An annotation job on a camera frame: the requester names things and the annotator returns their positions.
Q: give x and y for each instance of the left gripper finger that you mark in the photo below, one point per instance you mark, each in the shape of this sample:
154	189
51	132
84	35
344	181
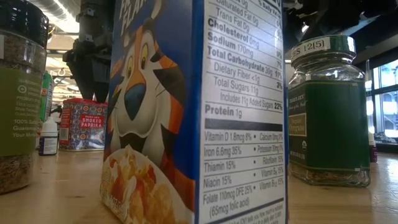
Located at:
82	77
102	77

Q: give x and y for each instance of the green Apple Jacks cereal box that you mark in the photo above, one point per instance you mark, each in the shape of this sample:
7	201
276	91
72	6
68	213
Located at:
46	96

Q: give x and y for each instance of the smoked paprika tin red lid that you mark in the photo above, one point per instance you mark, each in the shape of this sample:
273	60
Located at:
82	130

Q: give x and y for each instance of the blue Frosted Flakes cereal box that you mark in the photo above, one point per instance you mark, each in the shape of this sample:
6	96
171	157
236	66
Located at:
161	93

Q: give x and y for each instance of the black-lidded herb jar green label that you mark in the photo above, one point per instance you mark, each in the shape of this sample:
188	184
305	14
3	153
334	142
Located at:
18	109

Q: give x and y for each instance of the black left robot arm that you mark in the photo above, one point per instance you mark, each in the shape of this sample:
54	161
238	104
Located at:
93	21

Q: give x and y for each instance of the black ceiling-mounted device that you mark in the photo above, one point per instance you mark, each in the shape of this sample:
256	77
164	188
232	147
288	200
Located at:
51	31

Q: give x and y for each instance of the small white-capped dropper bottle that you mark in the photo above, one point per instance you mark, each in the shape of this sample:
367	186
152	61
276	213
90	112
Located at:
48	143
372	146

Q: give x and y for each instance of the green-lidded oregano glass jar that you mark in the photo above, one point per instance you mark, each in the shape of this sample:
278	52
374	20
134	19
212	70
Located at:
329	124

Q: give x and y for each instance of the black-framed window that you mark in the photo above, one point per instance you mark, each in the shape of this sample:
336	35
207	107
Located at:
385	102

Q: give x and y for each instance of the silver spiral ventilation duct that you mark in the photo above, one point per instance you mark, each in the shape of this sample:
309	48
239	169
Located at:
56	12

